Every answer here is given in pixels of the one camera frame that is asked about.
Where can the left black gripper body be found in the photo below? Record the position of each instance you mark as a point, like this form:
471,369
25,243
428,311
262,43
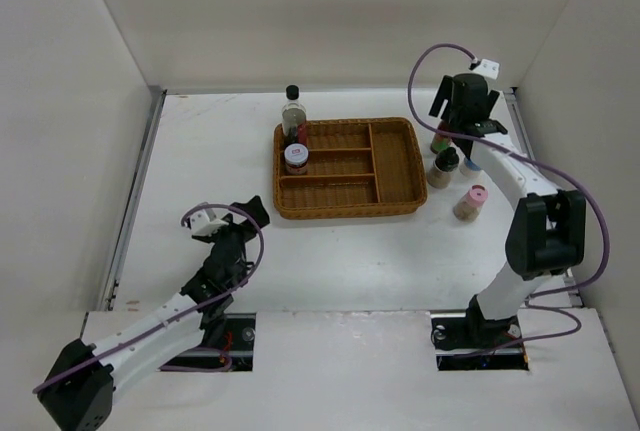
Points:
243,232

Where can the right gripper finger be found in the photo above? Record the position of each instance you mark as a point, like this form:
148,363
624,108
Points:
442,97
491,99

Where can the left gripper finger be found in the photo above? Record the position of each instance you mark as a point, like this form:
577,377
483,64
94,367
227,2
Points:
216,237
256,216

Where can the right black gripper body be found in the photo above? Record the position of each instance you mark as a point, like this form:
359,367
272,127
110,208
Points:
452,117

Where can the red green sauce bottle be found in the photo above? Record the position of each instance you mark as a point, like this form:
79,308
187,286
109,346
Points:
441,139

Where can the small jar white lid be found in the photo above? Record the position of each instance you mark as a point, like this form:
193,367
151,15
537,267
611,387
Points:
296,157

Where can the black cap pepper shaker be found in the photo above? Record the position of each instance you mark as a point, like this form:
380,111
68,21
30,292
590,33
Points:
441,172

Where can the dark soy sauce bottle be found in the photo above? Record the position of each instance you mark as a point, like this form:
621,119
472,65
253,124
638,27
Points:
294,119

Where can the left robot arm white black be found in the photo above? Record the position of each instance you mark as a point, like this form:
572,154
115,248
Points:
87,379

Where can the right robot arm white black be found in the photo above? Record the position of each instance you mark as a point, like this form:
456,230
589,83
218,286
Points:
547,233

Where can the white blue cylindrical shaker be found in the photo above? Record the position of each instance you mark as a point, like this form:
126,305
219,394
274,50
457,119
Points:
469,169

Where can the brown wicker divided basket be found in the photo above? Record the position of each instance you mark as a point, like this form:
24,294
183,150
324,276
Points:
357,168

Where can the pink cap spice shaker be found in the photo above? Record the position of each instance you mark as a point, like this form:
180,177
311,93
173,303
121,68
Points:
469,207

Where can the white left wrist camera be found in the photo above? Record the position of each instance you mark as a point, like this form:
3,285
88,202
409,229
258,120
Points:
202,221

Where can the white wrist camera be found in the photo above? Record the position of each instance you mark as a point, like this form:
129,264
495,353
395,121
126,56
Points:
485,67
202,221

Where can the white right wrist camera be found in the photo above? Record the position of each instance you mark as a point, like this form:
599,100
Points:
485,67

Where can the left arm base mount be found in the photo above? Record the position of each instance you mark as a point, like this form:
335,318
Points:
229,347

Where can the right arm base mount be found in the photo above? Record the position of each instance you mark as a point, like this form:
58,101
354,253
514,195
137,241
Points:
466,341

